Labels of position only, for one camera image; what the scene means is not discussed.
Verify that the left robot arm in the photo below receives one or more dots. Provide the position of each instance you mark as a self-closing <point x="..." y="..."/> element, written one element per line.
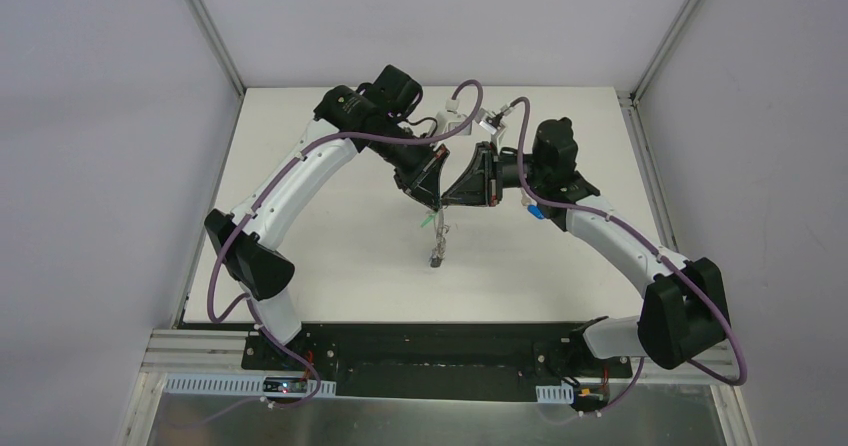
<point x="345" y="122"/>

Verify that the aluminium frame rail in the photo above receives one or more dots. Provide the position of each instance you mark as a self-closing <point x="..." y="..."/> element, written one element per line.
<point x="205" y="351"/>

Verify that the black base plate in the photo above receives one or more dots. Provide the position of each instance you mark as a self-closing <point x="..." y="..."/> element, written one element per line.
<point x="500" y="362"/>

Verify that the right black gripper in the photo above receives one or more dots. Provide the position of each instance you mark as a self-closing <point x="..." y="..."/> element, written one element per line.
<point x="493" y="178"/>

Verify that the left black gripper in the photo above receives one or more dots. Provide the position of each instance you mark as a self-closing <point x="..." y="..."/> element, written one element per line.
<point x="421" y="177"/>

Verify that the blue tagged key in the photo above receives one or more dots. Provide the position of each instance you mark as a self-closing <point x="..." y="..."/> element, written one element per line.
<point x="532" y="208"/>

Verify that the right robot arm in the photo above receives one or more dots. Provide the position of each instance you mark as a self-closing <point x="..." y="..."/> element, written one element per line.
<point x="684" y="311"/>

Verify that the keyring with keys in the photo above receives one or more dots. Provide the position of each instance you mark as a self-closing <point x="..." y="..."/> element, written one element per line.
<point x="441" y="229"/>

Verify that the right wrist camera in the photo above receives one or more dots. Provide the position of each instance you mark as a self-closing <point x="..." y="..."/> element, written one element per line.
<point x="492" y="121"/>

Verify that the green tagged key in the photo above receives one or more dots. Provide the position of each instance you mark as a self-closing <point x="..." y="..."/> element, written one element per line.
<point x="430" y="218"/>

